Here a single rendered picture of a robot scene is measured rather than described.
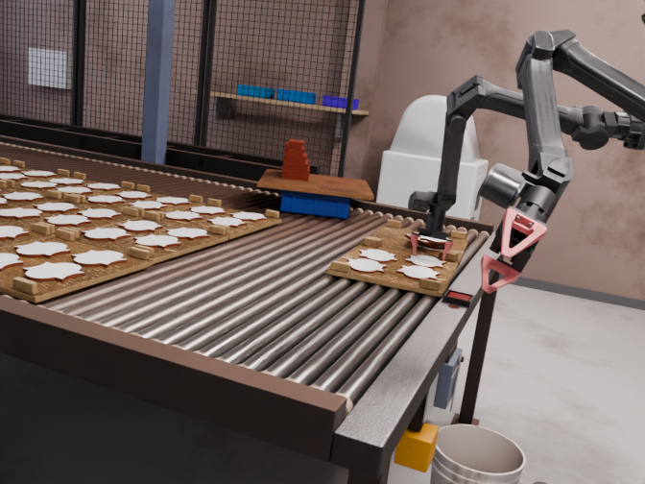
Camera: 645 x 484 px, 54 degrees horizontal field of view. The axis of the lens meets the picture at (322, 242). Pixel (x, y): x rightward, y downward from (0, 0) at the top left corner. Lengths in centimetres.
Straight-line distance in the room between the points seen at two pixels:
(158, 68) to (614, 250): 393
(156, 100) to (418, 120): 214
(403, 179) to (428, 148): 30
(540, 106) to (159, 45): 265
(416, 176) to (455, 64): 122
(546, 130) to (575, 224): 448
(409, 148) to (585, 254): 183
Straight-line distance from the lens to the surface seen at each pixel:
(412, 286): 183
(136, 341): 125
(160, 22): 368
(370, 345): 143
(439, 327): 159
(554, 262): 580
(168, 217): 233
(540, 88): 138
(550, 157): 121
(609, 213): 575
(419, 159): 493
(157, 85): 367
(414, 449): 155
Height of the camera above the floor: 144
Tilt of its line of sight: 13 degrees down
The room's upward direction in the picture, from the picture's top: 7 degrees clockwise
